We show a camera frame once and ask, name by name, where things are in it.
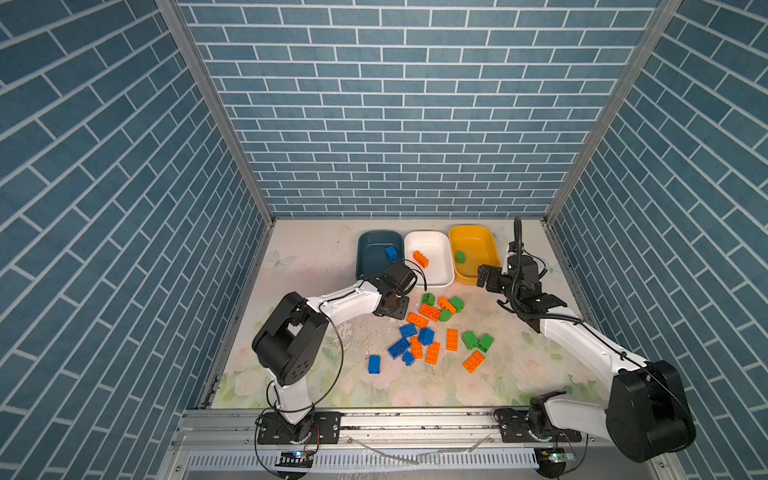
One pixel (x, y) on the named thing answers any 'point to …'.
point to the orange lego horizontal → (422, 260)
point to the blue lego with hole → (392, 253)
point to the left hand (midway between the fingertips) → (398, 308)
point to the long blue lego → (398, 347)
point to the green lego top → (428, 298)
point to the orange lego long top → (429, 312)
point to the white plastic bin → (428, 254)
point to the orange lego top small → (445, 304)
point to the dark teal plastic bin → (372, 260)
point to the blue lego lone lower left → (374, 364)
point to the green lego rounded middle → (445, 316)
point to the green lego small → (460, 257)
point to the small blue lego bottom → (408, 359)
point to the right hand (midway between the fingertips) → (491, 266)
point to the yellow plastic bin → (480, 247)
